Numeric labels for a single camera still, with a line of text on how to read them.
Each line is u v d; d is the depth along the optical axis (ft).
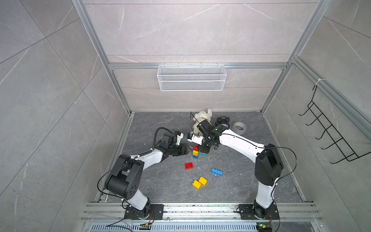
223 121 3.32
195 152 2.90
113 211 2.46
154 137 2.32
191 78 3.29
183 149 2.61
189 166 2.89
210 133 2.11
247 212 2.43
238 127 3.61
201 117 3.49
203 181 2.68
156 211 2.40
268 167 1.57
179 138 2.75
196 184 2.62
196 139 2.56
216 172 2.81
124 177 1.48
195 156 3.03
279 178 1.69
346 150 1.97
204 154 2.51
